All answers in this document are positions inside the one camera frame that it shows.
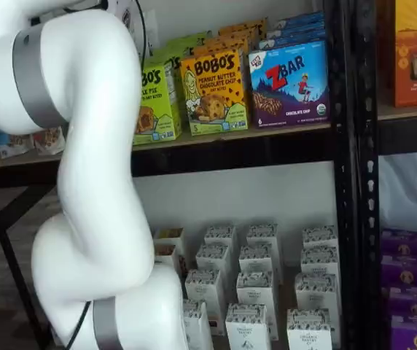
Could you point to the white xArm gripper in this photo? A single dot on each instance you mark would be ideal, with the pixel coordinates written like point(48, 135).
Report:
point(124, 14)

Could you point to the green Bobo's apple pie box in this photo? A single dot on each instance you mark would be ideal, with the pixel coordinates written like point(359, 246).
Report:
point(157, 105)
point(172, 62)
point(186, 42)

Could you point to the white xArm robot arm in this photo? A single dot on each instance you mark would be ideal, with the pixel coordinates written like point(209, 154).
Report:
point(95, 146)

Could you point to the yellow Bobo's peanut butter box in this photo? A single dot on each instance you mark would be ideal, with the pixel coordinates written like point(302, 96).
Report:
point(237, 34)
point(216, 43)
point(212, 91)
point(245, 23)

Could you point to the blue Zbar snack box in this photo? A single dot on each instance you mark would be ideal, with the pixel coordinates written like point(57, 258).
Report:
point(288, 84)
point(296, 29)
point(299, 18)
point(292, 38)

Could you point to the black metal shelf rack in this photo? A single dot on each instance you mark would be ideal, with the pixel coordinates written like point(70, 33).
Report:
point(230, 153)
point(369, 182)

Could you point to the wooden shelf board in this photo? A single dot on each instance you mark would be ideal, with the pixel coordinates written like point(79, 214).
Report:
point(296, 130)
point(409, 111)

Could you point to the yellow label granola box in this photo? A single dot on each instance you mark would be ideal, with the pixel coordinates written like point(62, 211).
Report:
point(164, 255)
point(170, 235)

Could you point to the white organic pantry box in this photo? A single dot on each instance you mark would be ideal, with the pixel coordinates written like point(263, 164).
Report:
point(316, 291)
point(319, 260)
point(246, 328)
point(221, 237)
point(212, 259)
point(262, 235)
point(197, 324)
point(308, 331)
point(319, 237)
point(255, 259)
point(203, 288)
point(255, 291)

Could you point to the red label granola bag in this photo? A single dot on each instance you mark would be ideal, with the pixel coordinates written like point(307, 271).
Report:
point(50, 140)

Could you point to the white pastry boxes group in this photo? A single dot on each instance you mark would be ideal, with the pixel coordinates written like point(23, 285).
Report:
point(284, 291)

